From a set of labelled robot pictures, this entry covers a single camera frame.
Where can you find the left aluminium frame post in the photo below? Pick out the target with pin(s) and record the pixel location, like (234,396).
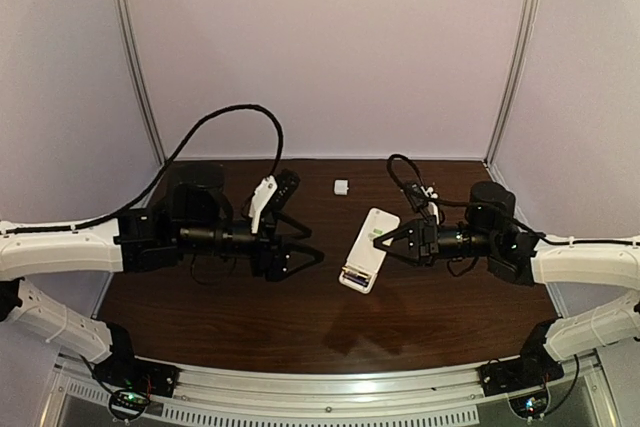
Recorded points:
(134,65)

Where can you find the purple AAA battery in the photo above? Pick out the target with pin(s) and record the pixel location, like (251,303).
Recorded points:
(356,276)

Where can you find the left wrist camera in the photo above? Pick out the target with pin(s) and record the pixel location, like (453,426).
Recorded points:
(271,195)

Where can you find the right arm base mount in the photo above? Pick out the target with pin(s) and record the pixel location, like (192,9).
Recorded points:
(532,368)

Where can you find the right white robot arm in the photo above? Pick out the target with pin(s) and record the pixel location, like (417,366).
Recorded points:
(519,255)

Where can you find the aluminium frame post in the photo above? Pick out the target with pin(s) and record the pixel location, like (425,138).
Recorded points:
(524,32)
(134,65)

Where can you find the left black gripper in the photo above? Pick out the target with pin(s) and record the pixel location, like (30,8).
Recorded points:
(263,245)

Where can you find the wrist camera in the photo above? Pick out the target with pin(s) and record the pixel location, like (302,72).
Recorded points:
(422,200)
(271,195)

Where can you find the white battery cover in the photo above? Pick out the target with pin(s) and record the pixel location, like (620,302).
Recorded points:
(341,187)

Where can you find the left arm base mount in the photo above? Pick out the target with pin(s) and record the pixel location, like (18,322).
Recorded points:
(129,380)

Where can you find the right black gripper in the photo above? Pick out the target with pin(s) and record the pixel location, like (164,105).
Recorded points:
(427,238)

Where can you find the right aluminium frame post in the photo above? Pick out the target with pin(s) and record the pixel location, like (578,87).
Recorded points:
(524,32)

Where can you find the white remote control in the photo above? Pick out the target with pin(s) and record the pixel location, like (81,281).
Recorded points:
(363,256)

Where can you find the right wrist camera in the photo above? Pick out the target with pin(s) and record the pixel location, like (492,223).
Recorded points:
(422,200)

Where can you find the front aluminium rail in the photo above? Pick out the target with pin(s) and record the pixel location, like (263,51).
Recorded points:
(449,396)

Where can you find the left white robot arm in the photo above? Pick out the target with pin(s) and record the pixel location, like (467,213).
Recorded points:
(192,218)

